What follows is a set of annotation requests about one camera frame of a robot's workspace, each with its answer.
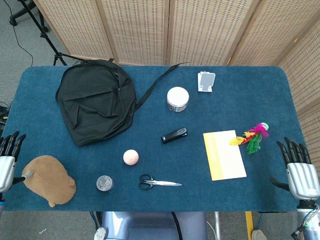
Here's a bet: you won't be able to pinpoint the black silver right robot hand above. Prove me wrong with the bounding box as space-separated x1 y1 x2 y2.
269 136 320 201

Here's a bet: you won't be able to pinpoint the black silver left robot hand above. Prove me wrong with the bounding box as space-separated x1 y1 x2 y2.
0 130 27 195

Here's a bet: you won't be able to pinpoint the black stapler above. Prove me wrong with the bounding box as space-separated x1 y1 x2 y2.
161 127 188 145

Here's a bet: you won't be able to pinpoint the colourful feather shuttlecock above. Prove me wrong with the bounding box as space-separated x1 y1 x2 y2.
229 121 270 155

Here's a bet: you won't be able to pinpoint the yellow white booklet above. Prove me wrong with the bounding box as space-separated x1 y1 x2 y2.
202 129 248 182

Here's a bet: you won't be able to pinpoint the clear tub of binder clips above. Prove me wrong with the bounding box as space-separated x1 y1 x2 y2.
166 86 190 113

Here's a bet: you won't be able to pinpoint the brown fabric cap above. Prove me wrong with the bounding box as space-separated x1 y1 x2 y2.
21 155 77 208

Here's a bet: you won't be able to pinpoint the grey shoe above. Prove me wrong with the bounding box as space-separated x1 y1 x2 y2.
250 229 270 240

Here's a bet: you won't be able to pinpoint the yellow floor strip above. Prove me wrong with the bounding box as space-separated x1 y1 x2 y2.
244 211 254 240

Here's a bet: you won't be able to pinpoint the small clear paper clip jar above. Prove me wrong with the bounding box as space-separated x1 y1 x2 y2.
96 175 114 192

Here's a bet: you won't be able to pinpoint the black fabric backpack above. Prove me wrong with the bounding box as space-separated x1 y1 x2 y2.
55 58 191 147

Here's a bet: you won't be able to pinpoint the pale pink ball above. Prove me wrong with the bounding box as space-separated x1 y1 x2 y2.
122 149 140 166

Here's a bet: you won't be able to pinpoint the blue table mat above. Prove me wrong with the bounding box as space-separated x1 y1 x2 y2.
3 65 308 213

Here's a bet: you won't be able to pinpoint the black tripod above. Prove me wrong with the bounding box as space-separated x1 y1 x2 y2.
18 0 85 67

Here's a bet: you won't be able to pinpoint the white phone stand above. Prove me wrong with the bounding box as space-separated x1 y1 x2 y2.
197 71 216 93

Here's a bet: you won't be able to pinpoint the black office chair base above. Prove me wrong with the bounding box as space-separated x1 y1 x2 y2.
9 0 51 33

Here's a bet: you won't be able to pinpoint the grey blue robot torso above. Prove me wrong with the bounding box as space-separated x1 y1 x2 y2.
92 211 209 240

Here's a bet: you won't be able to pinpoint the woven wooden folding screen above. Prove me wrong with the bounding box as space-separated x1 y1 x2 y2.
33 0 320 163

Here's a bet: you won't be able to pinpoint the bundle of cables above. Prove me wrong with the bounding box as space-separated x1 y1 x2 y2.
0 100 12 127

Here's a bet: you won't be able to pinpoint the black floor cable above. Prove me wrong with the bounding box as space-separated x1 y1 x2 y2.
4 0 35 65

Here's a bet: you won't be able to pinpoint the black handled scissors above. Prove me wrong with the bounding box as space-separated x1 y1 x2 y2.
138 174 183 190

